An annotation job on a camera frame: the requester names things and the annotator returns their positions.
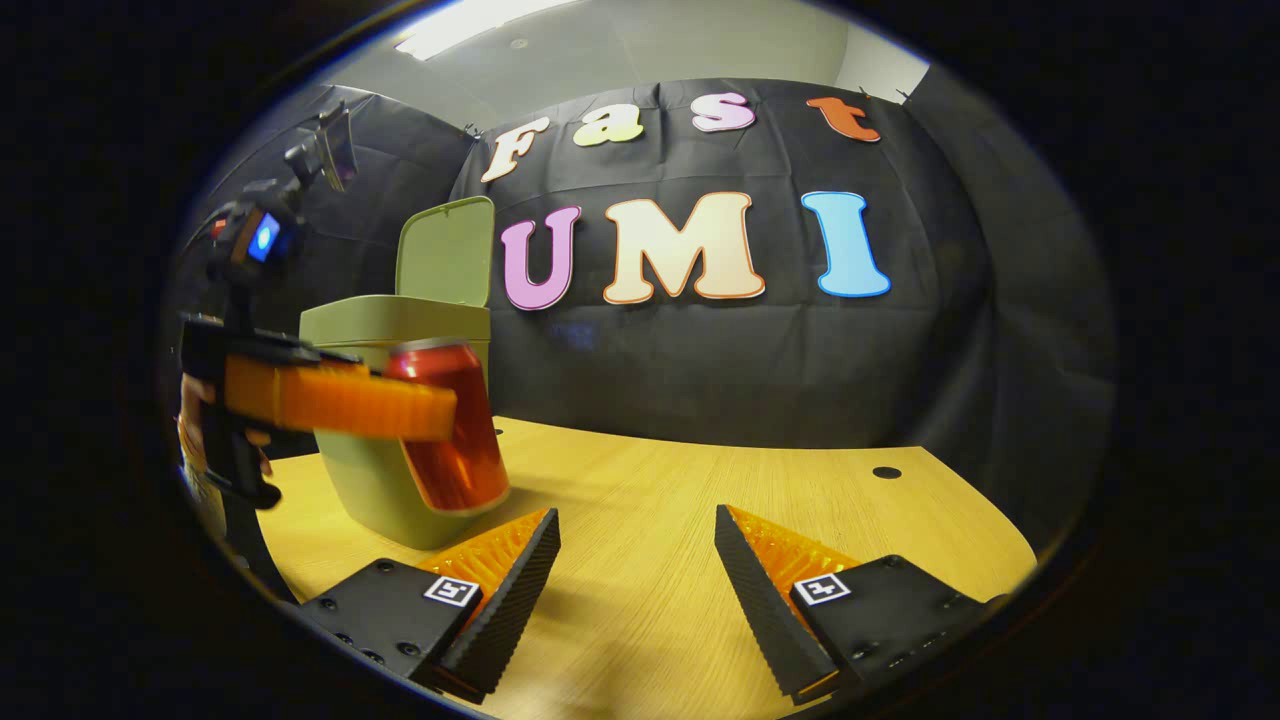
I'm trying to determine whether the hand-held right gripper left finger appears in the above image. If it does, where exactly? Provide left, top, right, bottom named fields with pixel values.
left=300, top=507, right=563, bottom=704

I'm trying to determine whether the black backdrop cloth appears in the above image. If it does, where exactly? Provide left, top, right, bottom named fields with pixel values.
left=165, top=78, right=1116, bottom=549

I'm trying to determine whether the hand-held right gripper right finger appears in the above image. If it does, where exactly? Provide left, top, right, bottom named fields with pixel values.
left=714, top=503, right=1007, bottom=704

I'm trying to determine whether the green desktop garbage bin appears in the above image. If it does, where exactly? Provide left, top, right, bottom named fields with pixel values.
left=299, top=196, right=496, bottom=551

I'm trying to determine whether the red pop can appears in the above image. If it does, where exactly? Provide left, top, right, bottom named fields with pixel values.
left=383, top=338, right=511, bottom=517

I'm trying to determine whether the wooden desktop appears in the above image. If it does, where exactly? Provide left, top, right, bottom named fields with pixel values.
left=215, top=415, right=1041, bottom=720

